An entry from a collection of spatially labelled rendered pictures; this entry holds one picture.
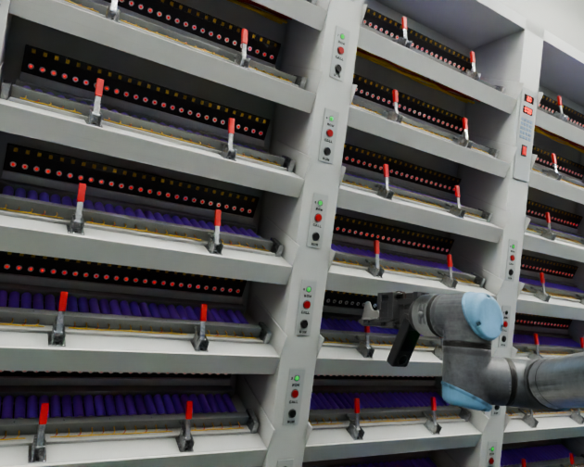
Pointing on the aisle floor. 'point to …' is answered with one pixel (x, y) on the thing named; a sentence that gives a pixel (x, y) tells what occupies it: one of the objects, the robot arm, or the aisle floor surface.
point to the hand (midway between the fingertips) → (364, 323)
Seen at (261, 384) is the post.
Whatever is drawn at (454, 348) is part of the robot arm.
